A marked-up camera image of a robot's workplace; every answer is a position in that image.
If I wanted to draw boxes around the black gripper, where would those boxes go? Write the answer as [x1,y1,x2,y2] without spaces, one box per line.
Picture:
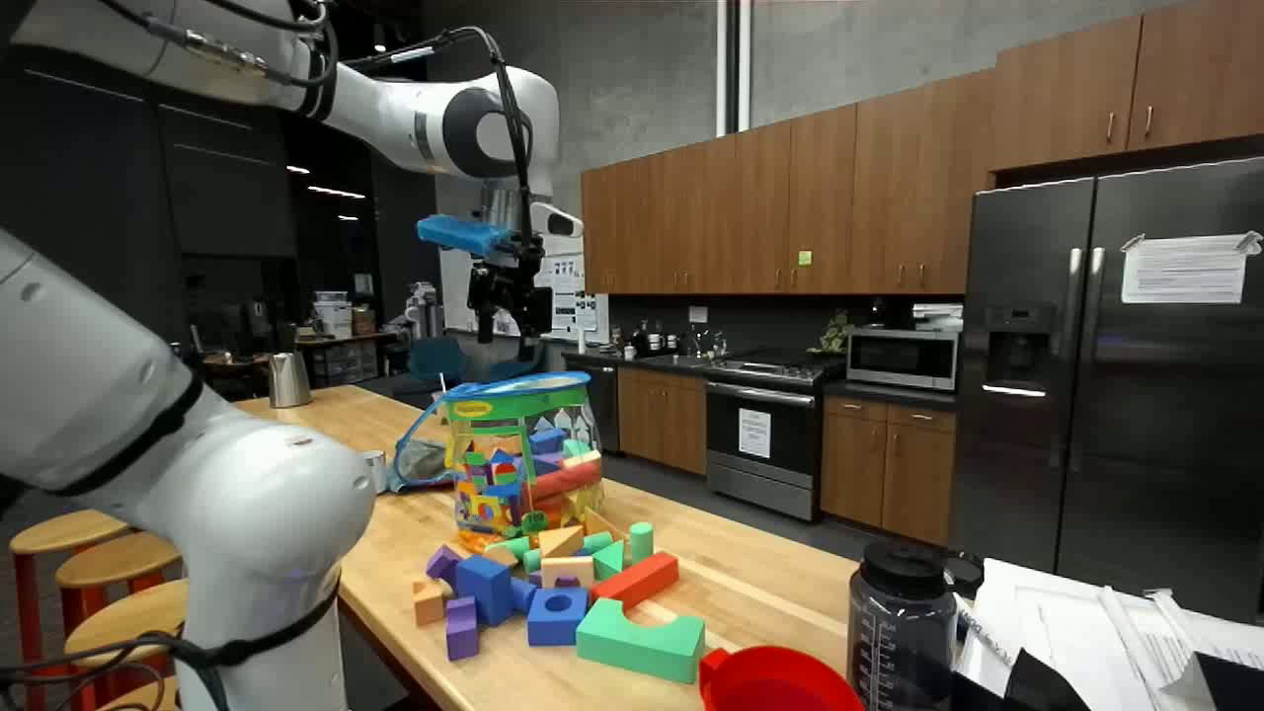
[467,238,556,349]

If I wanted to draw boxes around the clear bag with blue trim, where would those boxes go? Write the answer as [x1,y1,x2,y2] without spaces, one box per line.
[382,368,614,545]

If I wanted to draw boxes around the red long foam block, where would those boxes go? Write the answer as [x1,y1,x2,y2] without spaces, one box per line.
[531,454,608,505]
[594,550,683,611]

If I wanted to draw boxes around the yellow triangular foam block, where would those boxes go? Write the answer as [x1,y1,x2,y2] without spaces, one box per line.
[535,520,589,562]

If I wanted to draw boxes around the green foam cylinder block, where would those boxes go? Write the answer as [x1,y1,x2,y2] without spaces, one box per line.
[624,516,660,568]

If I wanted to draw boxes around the green triangular foam block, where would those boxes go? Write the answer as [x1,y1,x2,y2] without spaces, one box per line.
[589,538,627,584]

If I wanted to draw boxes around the small orange foam block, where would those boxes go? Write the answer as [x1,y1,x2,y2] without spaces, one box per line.
[412,571,453,630]

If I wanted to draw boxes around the blue block with round hole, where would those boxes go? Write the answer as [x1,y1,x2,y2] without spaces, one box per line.
[525,584,594,653]

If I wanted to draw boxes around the small purple foam block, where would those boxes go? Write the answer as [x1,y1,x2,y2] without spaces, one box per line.
[444,592,481,662]

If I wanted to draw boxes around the large green arch block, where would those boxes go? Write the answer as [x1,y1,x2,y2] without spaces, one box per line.
[572,595,711,688]

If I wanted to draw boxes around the black dishwasher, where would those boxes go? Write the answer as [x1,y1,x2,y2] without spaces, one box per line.
[577,360,624,456]

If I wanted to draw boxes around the brown wooden base cabinet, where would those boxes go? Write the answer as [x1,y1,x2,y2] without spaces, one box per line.
[614,368,711,476]
[818,391,960,550]

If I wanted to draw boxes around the metal cup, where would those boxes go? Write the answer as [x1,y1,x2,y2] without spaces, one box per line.
[265,349,315,409]

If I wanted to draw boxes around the stainless steel oven range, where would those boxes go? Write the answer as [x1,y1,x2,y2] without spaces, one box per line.
[703,351,845,526]

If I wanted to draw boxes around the silver microwave oven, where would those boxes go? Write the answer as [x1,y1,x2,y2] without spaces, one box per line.
[841,325,963,396]

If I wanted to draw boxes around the red plastic bowl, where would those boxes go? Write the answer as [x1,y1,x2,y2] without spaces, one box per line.
[697,645,866,711]

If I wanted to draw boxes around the wooden stool with red legs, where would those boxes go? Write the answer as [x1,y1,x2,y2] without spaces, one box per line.
[61,578,194,711]
[50,529,187,636]
[7,509,129,711]
[95,676,182,711]

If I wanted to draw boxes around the dark water bottle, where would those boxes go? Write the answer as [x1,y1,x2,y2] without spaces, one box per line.
[845,539,963,711]

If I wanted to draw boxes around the stainless steel refrigerator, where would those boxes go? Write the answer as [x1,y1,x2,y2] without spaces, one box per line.
[947,152,1264,625]

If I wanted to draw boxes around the white paper notice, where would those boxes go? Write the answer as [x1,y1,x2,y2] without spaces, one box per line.
[1118,230,1264,308]

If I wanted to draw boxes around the white paper stack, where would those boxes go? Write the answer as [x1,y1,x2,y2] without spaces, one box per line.
[951,558,1264,711]

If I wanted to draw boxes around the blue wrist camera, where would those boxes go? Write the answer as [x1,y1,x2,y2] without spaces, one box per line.
[416,214,512,255]

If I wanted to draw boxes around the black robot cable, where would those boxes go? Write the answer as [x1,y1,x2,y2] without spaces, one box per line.
[331,21,545,267]

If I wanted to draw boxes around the brown wooden wall cabinets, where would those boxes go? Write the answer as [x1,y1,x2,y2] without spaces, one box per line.
[577,0,1264,301]

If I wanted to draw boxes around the black base cable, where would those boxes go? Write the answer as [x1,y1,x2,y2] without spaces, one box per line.
[0,589,348,711]

